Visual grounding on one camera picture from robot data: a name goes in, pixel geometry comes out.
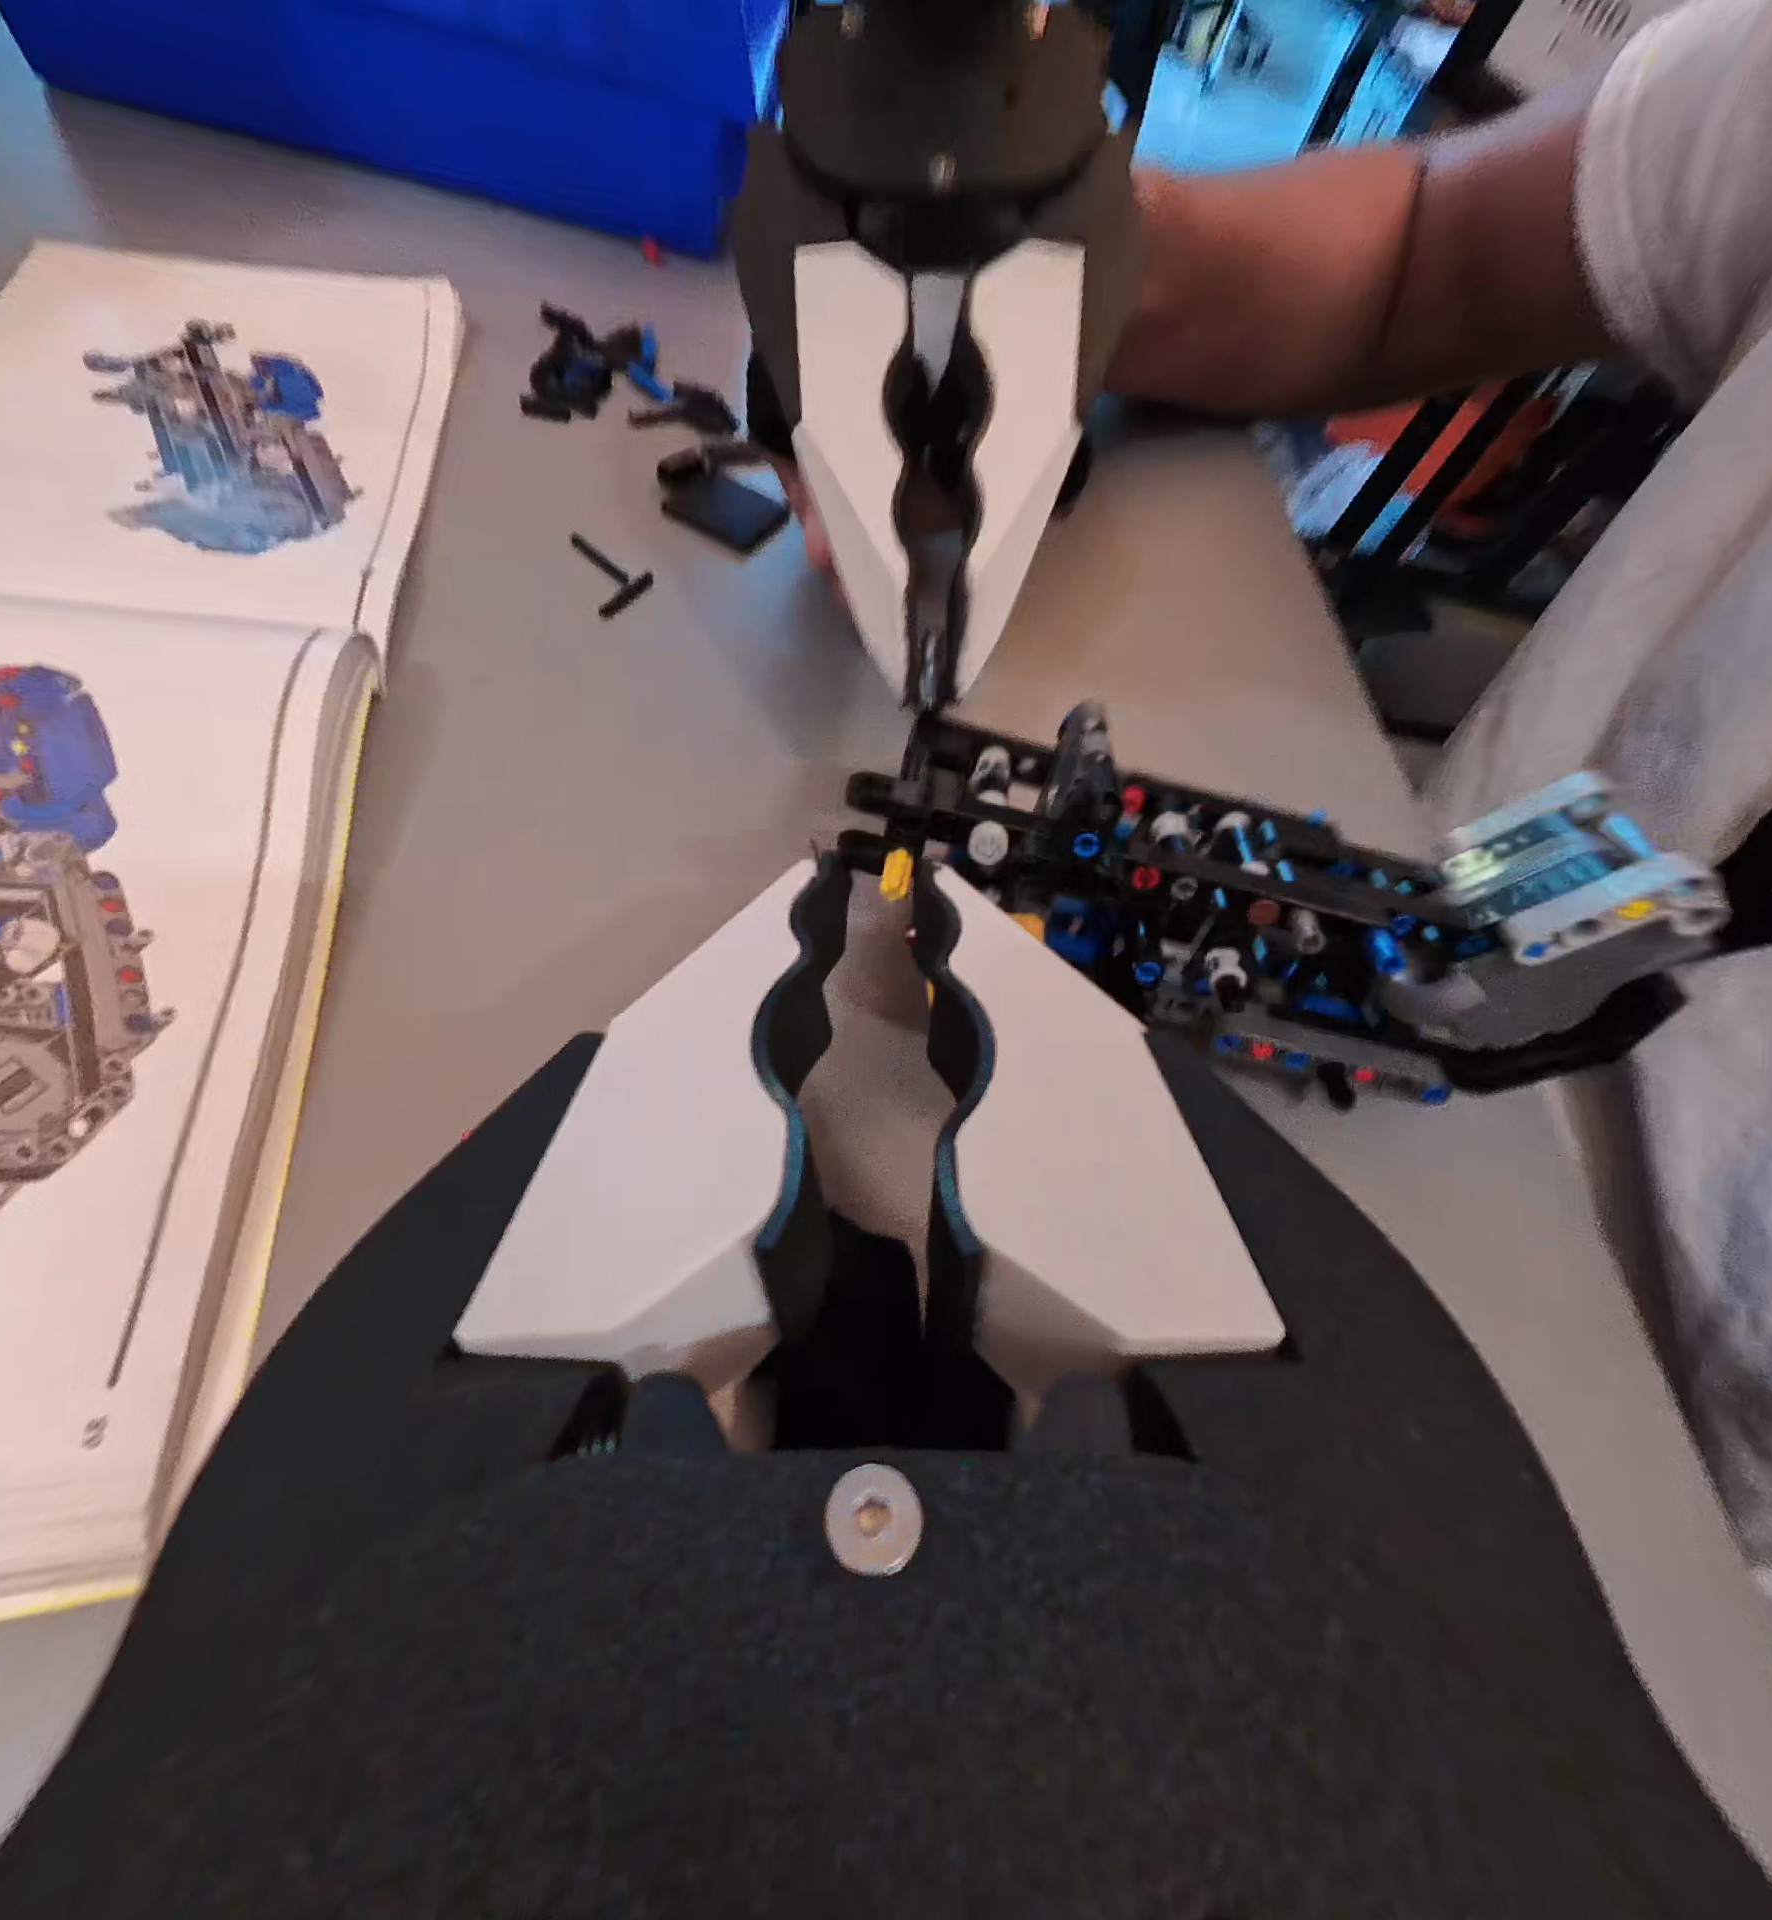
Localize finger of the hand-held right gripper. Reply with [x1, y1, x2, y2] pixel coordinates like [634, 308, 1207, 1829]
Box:
[791, 237, 928, 710]
[946, 238, 1091, 705]

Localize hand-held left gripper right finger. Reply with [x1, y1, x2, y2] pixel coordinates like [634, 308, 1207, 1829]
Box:
[913, 864, 1292, 1422]

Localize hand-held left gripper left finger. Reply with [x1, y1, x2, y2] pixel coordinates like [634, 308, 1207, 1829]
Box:
[451, 856, 849, 1429]

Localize black blue toy truck chassis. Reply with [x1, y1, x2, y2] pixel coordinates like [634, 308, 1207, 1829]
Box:
[841, 700, 1734, 1113]

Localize person's right forearm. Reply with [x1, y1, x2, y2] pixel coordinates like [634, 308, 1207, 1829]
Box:
[1261, 88, 1630, 421]

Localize person's right hand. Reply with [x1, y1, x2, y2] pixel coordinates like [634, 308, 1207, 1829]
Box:
[1121, 154, 1272, 408]

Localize black square toy panel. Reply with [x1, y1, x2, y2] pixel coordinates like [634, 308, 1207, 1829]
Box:
[659, 450, 795, 557]

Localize pile of black blue pins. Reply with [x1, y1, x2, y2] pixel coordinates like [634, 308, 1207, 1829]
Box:
[517, 300, 744, 440]

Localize open instruction booklet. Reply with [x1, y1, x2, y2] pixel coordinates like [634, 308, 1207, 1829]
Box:
[0, 238, 467, 1637]

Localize blue storage bin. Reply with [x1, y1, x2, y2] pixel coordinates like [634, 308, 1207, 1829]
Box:
[0, 0, 786, 260]

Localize person in white shirt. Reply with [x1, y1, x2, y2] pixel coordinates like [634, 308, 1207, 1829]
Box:
[1427, 0, 1772, 1719]

